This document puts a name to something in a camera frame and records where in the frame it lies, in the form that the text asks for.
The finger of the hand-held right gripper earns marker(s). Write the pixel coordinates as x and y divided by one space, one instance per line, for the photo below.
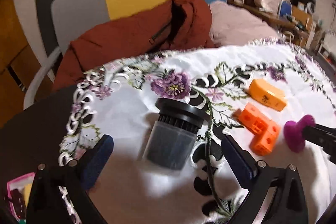
320 137

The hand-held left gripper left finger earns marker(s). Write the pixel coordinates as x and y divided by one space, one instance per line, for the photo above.
97 161

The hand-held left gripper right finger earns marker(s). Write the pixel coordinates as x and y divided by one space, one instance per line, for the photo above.
236 161

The purple plastic spool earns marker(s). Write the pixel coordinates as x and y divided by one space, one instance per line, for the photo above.
294 134

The black filter with clear cup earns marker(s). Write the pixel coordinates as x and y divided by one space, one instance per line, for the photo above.
168 148

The pink box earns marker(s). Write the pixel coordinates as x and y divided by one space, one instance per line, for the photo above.
15 182

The orange angled cube block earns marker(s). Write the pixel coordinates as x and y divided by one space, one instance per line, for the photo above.
260 124

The white embroidered tablecloth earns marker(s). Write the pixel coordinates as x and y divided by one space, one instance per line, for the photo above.
126 108

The orange wedge block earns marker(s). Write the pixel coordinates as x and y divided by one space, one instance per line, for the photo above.
265 95

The white storage shelf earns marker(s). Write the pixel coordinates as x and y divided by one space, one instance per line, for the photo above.
326 45

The white round stool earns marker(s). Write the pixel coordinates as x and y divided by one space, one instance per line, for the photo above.
288 35

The rust red jacket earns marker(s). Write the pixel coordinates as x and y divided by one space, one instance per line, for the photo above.
118 40

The white round fan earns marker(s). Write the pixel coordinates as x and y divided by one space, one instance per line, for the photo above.
310 7

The yellow wooden cabinet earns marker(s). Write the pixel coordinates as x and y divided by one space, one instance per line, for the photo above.
13 56

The small blue chair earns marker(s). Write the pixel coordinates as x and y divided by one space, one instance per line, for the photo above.
284 7

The pink blanket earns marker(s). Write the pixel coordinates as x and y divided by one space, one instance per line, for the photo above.
236 24

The wooden desk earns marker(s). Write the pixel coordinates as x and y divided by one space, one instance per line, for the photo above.
262 12

